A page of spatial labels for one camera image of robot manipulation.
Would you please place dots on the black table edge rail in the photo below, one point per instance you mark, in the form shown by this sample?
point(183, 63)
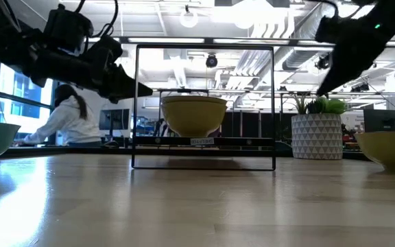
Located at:
point(81, 151)

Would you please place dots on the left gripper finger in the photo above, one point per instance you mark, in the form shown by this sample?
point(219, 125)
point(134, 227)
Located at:
point(125, 95)
point(123, 79)

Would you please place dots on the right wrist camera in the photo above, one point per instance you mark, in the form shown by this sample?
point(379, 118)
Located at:
point(328, 31)

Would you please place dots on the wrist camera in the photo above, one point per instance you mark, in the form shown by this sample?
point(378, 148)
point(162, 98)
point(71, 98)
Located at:
point(328, 31)
point(67, 27)

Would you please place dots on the black ceiling spotlight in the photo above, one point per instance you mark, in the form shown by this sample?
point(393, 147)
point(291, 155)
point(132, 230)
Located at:
point(322, 63)
point(212, 61)

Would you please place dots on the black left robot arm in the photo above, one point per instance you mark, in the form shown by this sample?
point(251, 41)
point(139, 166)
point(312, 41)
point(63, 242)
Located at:
point(12, 44)

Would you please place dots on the white shelf label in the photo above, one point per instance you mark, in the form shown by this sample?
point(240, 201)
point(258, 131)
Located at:
point(202, 141)

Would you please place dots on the person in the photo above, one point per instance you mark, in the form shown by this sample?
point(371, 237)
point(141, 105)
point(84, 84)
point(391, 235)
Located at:
point(67, 120)

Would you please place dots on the black metal shelf rack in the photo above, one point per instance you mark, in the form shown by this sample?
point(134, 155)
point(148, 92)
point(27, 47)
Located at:
point(231, 141)

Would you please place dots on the yellow bowl leaf-patterned inside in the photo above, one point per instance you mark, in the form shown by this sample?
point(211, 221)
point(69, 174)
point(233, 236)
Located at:
point(194, 120)
point(389, 151)
point(194, 99)

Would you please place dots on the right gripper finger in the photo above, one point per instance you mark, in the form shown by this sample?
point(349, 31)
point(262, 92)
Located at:
point(346, 81)
point(338, 68)

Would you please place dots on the potted plant triangle-pattern pot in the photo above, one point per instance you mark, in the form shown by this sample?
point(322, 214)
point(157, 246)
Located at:
point(317, 137)

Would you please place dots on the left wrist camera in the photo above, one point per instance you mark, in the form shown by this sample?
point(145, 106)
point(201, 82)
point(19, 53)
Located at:
point(67, 27)

